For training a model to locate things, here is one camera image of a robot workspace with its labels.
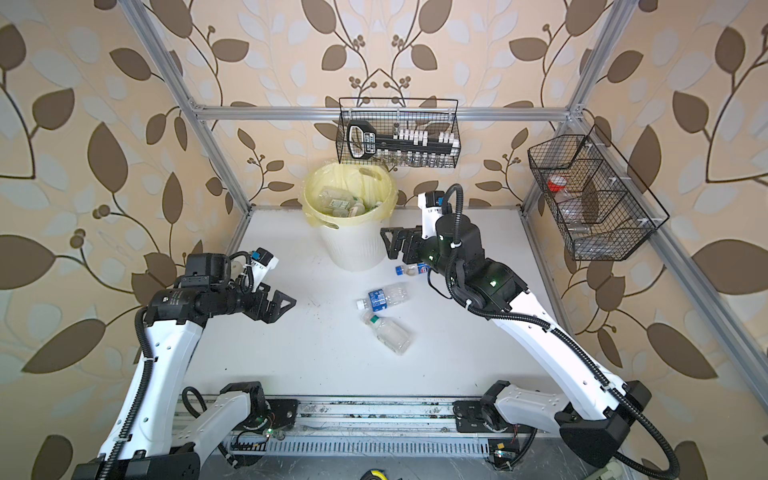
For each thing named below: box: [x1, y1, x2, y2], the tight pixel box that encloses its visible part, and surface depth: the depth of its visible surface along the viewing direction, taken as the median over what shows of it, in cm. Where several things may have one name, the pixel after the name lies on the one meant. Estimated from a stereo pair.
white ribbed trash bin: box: [302, 193, 398, 272], surface depth 85 cm
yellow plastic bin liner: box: [301, 162, 399, 230], surface depth 96 cm
